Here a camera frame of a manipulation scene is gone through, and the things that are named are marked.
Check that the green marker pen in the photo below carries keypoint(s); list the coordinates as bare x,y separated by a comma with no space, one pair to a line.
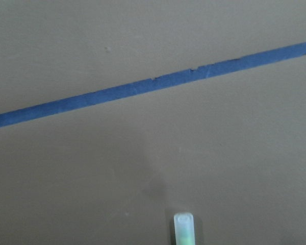
184,228

